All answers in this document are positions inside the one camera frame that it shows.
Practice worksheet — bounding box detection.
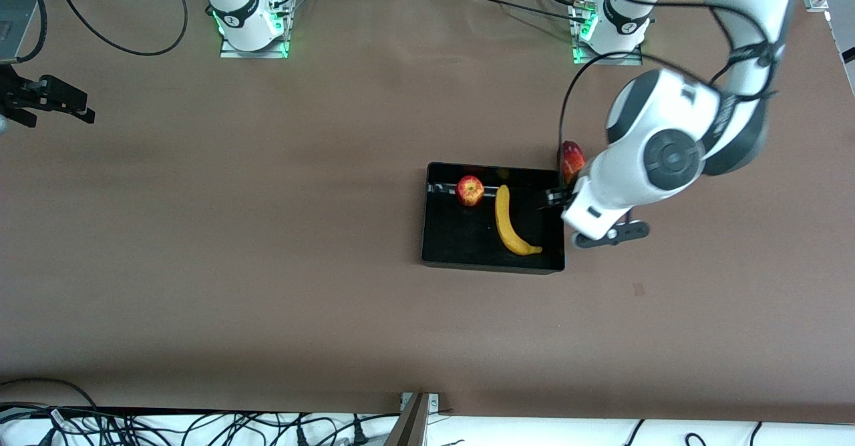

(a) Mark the yellow banana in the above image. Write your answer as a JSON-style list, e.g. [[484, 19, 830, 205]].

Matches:
[[494, 184, 543, 256]]

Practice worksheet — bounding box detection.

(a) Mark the red apple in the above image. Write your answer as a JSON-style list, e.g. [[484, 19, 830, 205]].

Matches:
[[456, 175, 486, 208]]

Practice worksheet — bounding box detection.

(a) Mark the black plastic box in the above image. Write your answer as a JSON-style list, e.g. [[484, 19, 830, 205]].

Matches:
[[420, 162, 566, 276]]

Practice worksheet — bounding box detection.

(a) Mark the red yellow mango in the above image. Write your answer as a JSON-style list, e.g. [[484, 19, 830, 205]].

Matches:
[[557, 140, 586, 186]]

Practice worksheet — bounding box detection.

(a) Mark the brown paper table cover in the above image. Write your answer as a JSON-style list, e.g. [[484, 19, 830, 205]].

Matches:
[[0, 0, 855, 427]]

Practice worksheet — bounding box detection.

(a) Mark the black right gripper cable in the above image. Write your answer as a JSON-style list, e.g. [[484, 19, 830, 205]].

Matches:
[[0, 0, 48, 64]]

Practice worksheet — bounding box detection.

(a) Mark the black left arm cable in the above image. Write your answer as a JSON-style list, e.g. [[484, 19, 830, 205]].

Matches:
[[558, 0, 782, 166]]

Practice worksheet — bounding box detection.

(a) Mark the black looping cable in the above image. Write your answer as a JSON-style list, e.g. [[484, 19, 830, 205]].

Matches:
[[55, 0, 190, 56]]

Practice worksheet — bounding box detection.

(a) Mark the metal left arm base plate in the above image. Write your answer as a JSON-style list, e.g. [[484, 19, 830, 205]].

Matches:
[[571, 0, 644, 66]]

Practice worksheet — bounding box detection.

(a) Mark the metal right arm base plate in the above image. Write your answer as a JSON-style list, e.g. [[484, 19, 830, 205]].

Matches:
[[219, 0, 292, 59]]

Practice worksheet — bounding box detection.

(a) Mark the small metal bracket plate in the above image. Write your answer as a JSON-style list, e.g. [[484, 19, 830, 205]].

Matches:
[[399, 393, 442, 412]]

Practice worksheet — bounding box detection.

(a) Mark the grey metal post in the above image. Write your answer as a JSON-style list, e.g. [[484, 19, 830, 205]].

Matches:
[[384, 393, 430, 446]]

